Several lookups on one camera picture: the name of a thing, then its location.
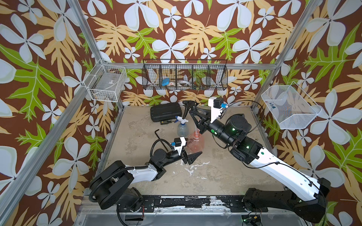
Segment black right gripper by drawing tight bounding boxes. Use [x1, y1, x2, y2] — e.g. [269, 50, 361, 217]
[192, 108, 237, 149]

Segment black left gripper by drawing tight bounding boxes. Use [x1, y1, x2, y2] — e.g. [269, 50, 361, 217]
[161, 138, 199, 168]

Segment clear red spray bottle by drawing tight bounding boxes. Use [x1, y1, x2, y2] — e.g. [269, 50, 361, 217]
[187, 130, 205, 153]

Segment black spray nozzle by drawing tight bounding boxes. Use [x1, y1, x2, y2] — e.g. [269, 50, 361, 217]
[182, 100, 199, 119]

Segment clear blue spray bottle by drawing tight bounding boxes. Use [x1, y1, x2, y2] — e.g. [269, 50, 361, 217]
[177, 123, 189, 138]

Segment blue white spray nozzle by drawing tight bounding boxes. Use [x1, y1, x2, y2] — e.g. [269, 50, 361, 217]
[175, 116, 188, 124]

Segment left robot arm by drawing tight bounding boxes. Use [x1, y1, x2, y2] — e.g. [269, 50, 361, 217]
[88, 137, 202, 210]

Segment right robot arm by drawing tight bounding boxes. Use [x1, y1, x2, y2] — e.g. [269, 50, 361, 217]
[183, 98, 331, 224]

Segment black plastic tool case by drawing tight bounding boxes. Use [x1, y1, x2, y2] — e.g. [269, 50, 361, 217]
[150, 103, 183, 122]

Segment black yellow screwdriver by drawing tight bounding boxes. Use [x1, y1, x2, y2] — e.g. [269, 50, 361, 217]
[160, 120, 176, 125]

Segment white tape roll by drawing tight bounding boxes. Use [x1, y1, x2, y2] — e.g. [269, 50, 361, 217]
[178, 80, 191, 87]

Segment black hex key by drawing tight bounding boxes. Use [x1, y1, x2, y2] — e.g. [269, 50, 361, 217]
[154, 129, 162, 141]

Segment blue tape roll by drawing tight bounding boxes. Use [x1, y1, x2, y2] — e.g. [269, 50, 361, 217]
[161, 78, 170, 87]

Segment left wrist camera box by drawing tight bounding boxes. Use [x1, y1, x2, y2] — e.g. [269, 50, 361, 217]
[171, 137, 187, 156]

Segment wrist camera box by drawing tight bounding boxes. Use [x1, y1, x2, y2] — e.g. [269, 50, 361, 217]
[208, 97, 228, 123]
[171, 137, 187, 156]

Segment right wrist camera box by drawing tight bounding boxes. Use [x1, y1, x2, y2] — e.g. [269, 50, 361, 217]
[208, 97, 228, 123]

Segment black wire wall basket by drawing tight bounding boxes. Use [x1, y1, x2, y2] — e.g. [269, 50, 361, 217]
[141, 59, 229, 91]

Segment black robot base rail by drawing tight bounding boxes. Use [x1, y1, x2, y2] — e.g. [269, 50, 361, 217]
[117, 195, 250, 213]

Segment white mesh wall basket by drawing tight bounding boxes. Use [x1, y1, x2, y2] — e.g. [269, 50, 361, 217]
[261, 82, 322, 130]

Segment white wire wall basket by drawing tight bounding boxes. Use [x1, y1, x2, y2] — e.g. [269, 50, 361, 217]
[84, 60, 128, 103]

